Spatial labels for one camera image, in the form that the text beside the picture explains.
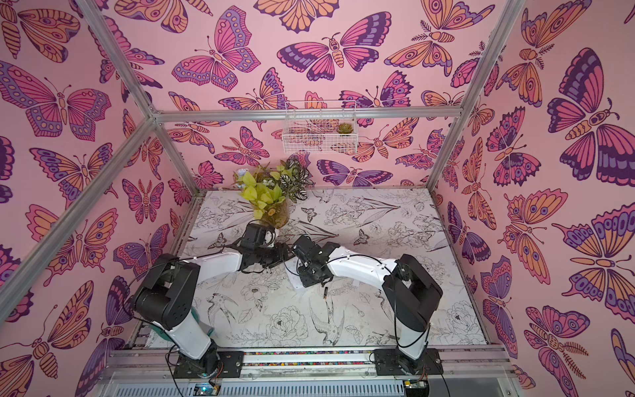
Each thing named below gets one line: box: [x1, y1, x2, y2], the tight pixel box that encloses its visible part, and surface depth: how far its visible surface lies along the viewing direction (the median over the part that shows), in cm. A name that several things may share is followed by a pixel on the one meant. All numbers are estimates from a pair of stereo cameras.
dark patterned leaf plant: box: [279, 159, 311, 202], surface depth 95 cm
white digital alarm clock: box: [284, 263, 305, 290], surface depth 89 cm
